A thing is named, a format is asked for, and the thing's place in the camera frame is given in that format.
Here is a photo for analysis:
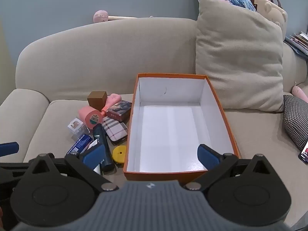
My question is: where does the plaid hard case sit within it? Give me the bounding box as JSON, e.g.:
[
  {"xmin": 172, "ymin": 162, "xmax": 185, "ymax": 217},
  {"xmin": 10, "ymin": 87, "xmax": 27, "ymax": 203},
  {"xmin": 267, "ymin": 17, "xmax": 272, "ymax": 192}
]
[{"xmin": 101, "ymin": 116, "xmax": 129, "ymax": 143}]

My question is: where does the pink lotion bottle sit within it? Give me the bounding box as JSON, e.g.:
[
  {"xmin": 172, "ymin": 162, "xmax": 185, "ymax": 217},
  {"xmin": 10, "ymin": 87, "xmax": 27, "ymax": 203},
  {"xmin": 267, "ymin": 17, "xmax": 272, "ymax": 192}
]
[{"xmin": 101, "ymin": 93, "xmax": 121, "ymax": 117}]

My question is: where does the pink plastic cup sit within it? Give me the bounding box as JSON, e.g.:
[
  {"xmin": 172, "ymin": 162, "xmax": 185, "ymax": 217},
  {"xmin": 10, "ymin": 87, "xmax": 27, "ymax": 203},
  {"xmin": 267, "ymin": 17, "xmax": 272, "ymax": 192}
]
[{"xmin": 78, "ymin": 106, "xmax": 103, "ymax": 128}]

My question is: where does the houndstooth cushion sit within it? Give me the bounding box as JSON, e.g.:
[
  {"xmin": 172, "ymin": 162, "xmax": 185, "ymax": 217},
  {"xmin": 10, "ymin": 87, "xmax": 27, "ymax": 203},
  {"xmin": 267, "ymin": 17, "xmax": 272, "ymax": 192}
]
[{"xmin": 283, "ymin": 95, "xmax": 308, "ymax": 151}]

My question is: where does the cream handbag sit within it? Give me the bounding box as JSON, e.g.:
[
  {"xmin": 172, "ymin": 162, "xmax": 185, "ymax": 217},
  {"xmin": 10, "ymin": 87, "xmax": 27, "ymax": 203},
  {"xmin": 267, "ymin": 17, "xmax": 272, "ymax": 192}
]
[{"xmin": 249, "ymin": 0, "xmax": 288, "ymax": 38}]

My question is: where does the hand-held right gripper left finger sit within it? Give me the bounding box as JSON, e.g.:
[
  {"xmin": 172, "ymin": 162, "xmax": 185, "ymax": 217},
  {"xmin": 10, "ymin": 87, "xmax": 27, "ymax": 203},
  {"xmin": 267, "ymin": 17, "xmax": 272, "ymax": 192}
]
[{"xmin": 24, "ymin": 143, "xmax": 119, "ymax": 193}]

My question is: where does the brown cube box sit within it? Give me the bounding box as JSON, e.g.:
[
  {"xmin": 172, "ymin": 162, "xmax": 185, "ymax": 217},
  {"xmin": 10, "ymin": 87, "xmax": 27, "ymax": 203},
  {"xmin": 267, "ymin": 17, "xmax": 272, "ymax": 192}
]
[{"xmin": 87, "ymin": 91, "xmax": 108, "ymax": 111}]

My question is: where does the stack of books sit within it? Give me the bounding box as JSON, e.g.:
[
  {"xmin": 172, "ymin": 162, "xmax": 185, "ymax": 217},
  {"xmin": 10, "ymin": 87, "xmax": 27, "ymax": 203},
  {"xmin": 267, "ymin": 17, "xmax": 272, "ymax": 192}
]
[{"xmin": 284, "ymin": 30, "xmax": 308, "ymax": 58}]

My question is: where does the clear plastic box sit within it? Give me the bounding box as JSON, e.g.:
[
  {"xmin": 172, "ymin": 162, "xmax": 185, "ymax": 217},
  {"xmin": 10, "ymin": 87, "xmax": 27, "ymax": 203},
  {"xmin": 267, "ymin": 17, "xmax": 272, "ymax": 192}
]
[{"xmin": 67, "ymin": 117, "xmax": 90, "ymax": 139}]

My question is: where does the orange cardboard box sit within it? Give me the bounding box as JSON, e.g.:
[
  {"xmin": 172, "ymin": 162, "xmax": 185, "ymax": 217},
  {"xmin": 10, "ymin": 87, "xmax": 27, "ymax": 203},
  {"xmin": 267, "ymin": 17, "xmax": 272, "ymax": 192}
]
[{"xmin": 123, "ymin": 73, "xmax": 242, "ymax": 181}]

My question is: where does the blue carton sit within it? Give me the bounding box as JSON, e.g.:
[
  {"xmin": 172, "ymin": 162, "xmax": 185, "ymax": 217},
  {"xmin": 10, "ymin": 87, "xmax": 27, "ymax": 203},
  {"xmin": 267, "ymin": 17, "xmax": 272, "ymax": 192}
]
[{"xmin": 66, "ymin": 134, "xmax": 93, "ymax": 156}]

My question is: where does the pink plush toy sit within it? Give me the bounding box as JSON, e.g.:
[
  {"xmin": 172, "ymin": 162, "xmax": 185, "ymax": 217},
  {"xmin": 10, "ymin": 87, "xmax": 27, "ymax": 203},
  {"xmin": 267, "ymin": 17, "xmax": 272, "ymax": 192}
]
[{"xmin": 292, "ymin": 82, "xmax": 308, "ymax": 103}]

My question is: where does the beige sofa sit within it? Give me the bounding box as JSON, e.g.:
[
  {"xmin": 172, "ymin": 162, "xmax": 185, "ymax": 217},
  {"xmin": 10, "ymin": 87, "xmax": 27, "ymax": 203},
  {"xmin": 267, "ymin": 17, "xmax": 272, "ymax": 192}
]
[{"xmin": 0, "ymin": 17, "xmax": 308, "ymax": 231}]

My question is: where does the dark green shampoo bottle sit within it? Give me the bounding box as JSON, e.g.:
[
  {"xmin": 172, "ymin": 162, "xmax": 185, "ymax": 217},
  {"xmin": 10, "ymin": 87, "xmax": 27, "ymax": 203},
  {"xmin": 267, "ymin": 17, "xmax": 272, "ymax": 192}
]
[{"xmin": 93, "ymin": 123, "xmax": 115, "ymax": 172}]

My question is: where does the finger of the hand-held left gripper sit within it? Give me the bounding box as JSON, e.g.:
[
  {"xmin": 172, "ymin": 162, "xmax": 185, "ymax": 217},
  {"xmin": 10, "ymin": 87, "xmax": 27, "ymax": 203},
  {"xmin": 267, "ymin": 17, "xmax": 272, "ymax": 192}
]
[
  {"xmin": 0, "ymin": 141, "xmax": 20, "ymax": 157},
  {"xmin": 0, "ymin": 162, "xmax": 30, "ymax": 177}
]

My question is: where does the pink massage hammer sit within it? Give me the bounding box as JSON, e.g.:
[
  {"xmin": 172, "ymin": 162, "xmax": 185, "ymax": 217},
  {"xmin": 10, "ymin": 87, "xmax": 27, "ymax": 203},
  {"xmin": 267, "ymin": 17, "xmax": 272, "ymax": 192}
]
[{"xmin": 93, "ymin": 10, "xmax": 139, "ymax": 23}]

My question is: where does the beige pillow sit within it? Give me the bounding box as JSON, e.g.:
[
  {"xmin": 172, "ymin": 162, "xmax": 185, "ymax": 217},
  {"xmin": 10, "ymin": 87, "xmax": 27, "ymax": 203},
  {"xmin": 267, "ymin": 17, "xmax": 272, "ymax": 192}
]
[{"xmin": 195, "ymin": 0, "xmax": 284, "ymax": 112}]

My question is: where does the yellow tape measure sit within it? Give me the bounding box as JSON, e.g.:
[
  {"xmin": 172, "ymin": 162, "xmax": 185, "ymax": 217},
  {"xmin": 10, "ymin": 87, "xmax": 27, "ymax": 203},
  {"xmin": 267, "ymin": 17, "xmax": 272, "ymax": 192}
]
[{"xmin": 112, "ymin": 145, "xmax": 127, "ymax": 164}]

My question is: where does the smartphone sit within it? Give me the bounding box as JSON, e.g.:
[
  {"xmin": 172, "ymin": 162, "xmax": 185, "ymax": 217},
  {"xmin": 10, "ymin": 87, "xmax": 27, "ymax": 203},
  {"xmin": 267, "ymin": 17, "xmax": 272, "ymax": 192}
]
[{"xmin": 298, "ymin": 140, "xmax": 308, "ymax": 165}]

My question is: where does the dark printed card box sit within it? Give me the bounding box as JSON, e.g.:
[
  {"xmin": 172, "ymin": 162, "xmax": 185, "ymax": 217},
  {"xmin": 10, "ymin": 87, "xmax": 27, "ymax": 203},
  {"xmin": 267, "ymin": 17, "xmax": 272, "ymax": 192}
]
[{"xmin": 106, "ymin": 100, "xmax": 132, "ymax": 122}]

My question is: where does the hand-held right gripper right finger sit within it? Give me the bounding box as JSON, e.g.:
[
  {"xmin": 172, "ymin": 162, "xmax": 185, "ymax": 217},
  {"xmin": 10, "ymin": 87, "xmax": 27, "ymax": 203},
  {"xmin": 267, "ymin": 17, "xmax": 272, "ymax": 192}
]
[{"xmin": 184, "ymin": 144, "xmax": 277, "ymax": 193}]

